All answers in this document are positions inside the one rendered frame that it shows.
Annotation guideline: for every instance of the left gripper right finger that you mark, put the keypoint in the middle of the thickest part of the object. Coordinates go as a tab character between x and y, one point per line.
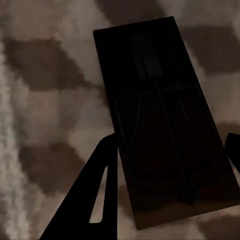
232	148

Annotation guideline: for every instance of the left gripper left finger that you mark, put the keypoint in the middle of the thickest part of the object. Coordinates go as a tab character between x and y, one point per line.
71	221

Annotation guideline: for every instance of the mousetrap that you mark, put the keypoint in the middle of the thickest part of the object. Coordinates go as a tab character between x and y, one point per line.
174	162

